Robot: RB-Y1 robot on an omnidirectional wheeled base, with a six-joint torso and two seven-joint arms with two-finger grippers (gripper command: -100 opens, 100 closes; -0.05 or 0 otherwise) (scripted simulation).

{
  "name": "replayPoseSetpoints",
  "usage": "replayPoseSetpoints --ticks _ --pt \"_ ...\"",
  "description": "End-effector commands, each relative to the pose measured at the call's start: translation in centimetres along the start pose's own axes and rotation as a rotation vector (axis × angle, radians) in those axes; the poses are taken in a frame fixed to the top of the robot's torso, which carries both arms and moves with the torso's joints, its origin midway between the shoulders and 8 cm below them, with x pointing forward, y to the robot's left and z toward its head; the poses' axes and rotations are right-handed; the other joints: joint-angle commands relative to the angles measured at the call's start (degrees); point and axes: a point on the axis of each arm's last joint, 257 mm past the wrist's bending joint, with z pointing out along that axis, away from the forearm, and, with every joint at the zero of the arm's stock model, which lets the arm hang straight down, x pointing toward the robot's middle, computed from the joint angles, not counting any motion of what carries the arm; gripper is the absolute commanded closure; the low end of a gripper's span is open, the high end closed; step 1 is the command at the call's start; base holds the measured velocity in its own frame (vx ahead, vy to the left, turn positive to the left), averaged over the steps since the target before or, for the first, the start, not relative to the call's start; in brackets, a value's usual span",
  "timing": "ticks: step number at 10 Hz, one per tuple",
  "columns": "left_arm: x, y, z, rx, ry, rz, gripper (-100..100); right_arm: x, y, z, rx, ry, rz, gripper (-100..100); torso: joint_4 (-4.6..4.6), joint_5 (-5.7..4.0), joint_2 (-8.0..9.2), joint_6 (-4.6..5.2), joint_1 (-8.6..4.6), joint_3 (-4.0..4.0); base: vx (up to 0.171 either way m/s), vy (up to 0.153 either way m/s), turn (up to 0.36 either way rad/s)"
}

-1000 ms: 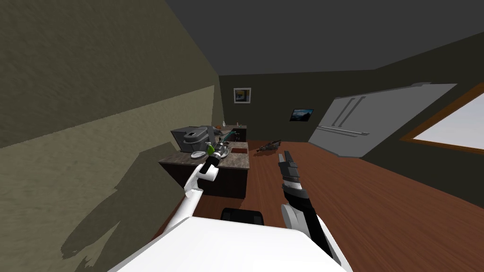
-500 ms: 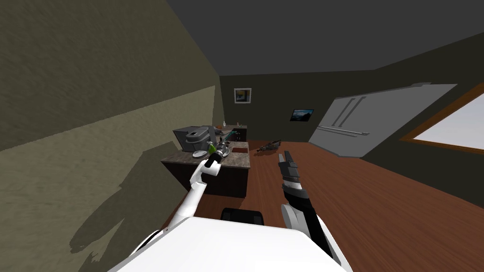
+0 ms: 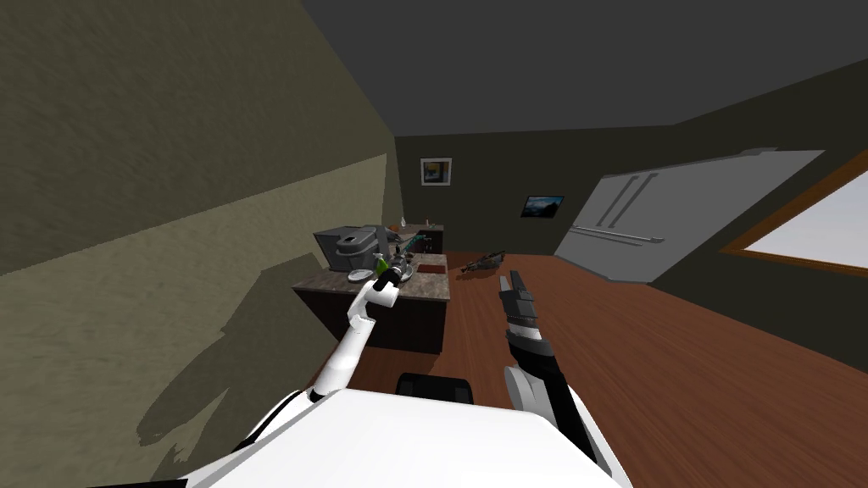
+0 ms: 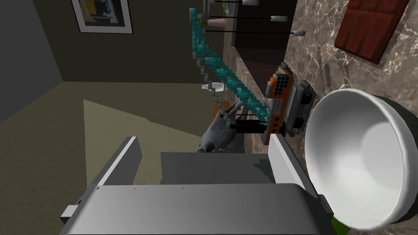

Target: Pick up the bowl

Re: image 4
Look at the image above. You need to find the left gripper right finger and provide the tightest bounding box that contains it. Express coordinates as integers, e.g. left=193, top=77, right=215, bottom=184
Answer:
left=267, top=133, right=320, bottom=198

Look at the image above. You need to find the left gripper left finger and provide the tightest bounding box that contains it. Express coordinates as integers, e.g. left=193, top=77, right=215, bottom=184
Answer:
left=85, top=136, right=143, bottom=192

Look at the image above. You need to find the orange and grey blocky appliance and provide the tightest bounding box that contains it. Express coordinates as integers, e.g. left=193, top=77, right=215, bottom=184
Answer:
left=261, top=62, right=317, bottom=146

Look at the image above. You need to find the grey lumpy figure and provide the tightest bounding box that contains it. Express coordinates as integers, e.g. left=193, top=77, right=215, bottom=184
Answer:
left=196, top=100, right=246, bottom=154

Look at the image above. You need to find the white bowl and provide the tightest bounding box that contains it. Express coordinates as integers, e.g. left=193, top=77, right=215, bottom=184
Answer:
left=304, top=88, right=418, bottom=231

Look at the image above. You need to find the teal lattice rack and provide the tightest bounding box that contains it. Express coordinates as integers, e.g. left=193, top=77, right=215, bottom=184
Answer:
left=189, top=8, right=271, bottom=124

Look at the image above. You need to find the framed picture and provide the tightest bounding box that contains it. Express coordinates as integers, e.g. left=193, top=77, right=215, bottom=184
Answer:
left=71, top=0, right=134, bottom=35

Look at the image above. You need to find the dark red wooden board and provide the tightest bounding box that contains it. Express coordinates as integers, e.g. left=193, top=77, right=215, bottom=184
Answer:
left=334, top=0, right=411, bottom=65

